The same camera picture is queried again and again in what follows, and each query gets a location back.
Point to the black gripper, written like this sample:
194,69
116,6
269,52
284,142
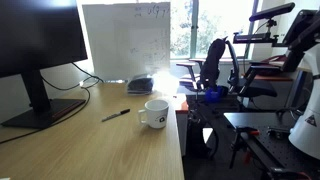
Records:
301,26

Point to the black grey marker pen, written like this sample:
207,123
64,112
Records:
116,115

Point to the dark red bag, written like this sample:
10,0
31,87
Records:
275,60

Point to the brown wooden side desk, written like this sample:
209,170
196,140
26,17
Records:
273,77

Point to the black office chair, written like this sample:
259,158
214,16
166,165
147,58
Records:
256,88

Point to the blue plastic object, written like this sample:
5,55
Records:
213,95

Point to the office chair with grey armrests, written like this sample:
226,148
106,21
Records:
190,66

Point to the black optical breadboard table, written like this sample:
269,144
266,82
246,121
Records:
266,146

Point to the black metal stand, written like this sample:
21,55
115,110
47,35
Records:
200,120

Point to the white mug with logo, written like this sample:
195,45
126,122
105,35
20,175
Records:
156,115

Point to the white whiteboard with writing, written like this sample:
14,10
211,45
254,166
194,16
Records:
116,43

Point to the black computer monitor with stand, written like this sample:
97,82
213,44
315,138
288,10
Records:
33,33

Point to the black stereo camera bar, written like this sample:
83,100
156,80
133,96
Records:
271,12

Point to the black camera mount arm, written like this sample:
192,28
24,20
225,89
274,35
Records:
253,37

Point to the teal window frame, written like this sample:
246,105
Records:
194,33

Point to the small metal bracket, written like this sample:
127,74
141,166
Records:
278,132

